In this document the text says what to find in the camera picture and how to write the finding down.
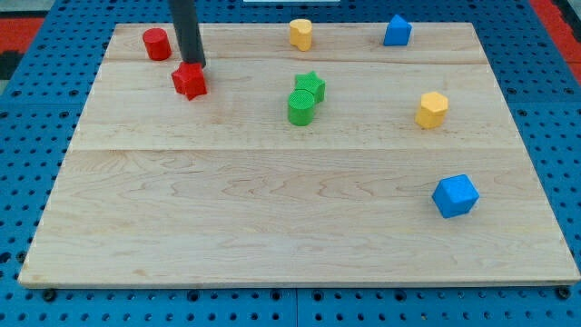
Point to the green star block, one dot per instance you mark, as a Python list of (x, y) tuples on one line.
[(313, 84)]

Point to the blue cube block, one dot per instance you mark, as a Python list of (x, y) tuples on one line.
[(455, 195)]

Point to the green cylinder block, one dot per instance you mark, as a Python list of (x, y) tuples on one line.
[(301, 105)]

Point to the red star block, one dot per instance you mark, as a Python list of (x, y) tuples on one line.
[(189, 80)]

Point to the yellow hexagon block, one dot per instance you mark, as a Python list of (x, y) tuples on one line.
[(432, 110)]

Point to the light wooden board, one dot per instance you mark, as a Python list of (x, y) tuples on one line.
[(222, 191)]

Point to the red cylinder block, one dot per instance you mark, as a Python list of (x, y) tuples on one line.
[(157, 44)]

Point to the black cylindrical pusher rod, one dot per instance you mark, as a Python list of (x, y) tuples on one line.
[(187, 30)]

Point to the blue triangular prism block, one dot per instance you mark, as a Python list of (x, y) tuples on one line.
[(398, 32)]

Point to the yellow heart block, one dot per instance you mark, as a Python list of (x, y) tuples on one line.
[(301, 34)]

